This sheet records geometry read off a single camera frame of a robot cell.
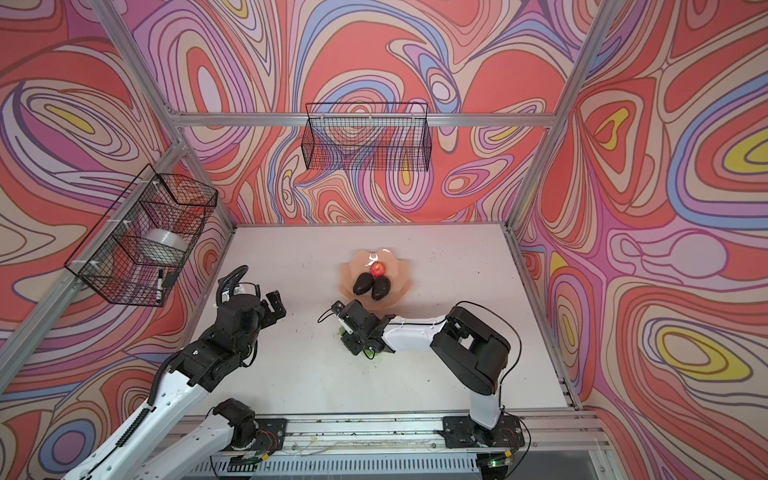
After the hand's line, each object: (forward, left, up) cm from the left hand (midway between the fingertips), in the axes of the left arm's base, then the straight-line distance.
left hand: (268, 297), depth 76 cm
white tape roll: (+6, +23, +13) cm, 27 cm away
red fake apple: (+20, -27, -16) cm, 38 cm away
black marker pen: (-1, +25, +5) cm, 25 cm away
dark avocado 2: (+14, -28, -17) cm, 36 cm away
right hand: (-2, -21, -21) cm, 29 cm away
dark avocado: (+15, -23, -16) cm, 32 cm away
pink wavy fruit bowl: (+20, -34, -16) cm, 43 cm away
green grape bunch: (-8, -25, -16) cm, 31 cm away
